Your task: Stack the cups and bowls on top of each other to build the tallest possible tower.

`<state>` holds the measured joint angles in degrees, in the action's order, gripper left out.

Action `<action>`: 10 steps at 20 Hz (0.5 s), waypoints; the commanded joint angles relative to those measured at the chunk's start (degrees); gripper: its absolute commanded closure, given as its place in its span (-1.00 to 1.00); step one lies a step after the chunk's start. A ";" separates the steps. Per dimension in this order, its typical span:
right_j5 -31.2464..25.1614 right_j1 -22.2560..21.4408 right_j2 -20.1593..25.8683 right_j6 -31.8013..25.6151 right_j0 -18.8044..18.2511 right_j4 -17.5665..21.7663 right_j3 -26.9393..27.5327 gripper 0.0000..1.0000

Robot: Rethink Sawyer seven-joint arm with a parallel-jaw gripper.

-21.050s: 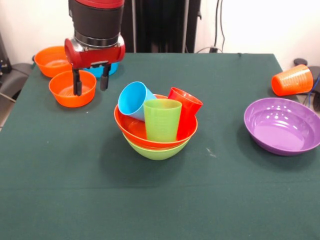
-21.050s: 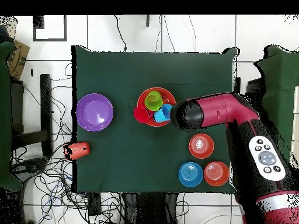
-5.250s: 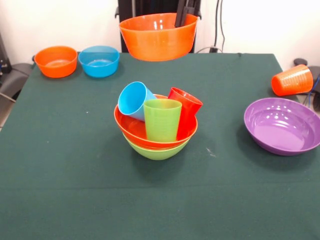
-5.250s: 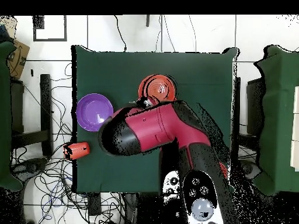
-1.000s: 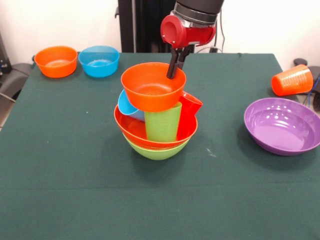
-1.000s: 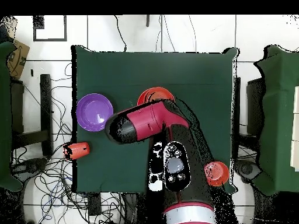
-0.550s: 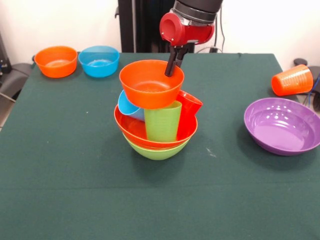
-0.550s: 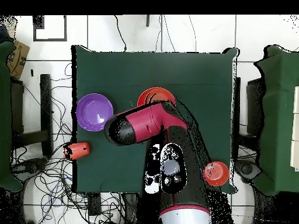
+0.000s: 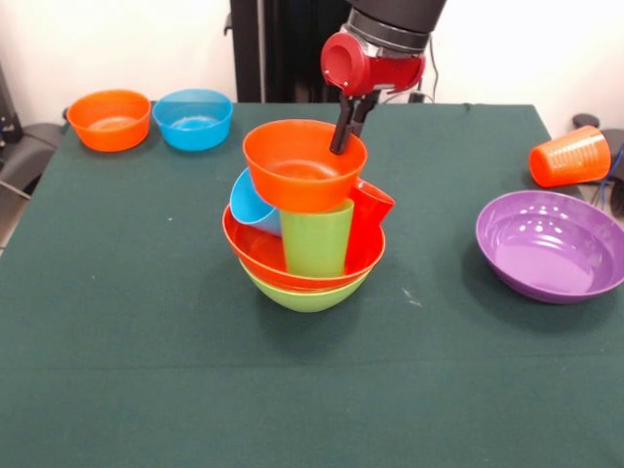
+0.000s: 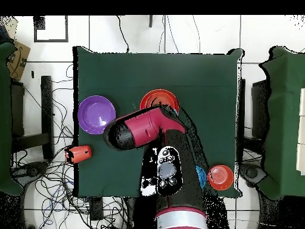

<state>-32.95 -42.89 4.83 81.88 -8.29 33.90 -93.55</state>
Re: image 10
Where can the white boxes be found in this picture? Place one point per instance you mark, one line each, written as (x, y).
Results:
(302, 128)

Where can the cardboard box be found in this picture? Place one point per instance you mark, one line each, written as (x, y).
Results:
(19, 62)

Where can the black caster base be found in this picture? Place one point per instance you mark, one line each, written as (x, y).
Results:
(33, 169)

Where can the purple bowl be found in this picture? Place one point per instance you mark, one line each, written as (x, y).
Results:
(93, 114)

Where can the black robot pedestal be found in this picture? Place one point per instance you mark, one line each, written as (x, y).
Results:
(137, 214)

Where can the black power strip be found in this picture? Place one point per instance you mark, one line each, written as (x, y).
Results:
(96, 210)

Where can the black chair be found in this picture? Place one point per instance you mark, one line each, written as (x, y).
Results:
(259, 107)

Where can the blue bowl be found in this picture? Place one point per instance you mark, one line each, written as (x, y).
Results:
(201, 176)

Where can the orange cup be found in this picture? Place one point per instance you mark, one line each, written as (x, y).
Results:
(79, 153)

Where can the wide orange bowl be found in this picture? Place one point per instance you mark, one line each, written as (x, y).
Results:
(144, 100)

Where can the black metal leg frame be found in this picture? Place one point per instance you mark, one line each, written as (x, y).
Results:
(47, 107)

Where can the black square floor frame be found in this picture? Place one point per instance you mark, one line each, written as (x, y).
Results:
(51, 41)

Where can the green cloth side table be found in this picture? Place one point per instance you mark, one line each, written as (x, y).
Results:
(283, 119)
(4, 119)

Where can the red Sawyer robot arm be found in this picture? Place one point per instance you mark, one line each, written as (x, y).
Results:
(147, 124)

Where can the black post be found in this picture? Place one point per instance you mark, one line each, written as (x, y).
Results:
(150, 21)

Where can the grey chair base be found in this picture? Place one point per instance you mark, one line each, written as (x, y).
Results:
(252, 172)

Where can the dark green tablecloth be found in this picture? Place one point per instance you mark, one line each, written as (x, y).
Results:
(119, 71)

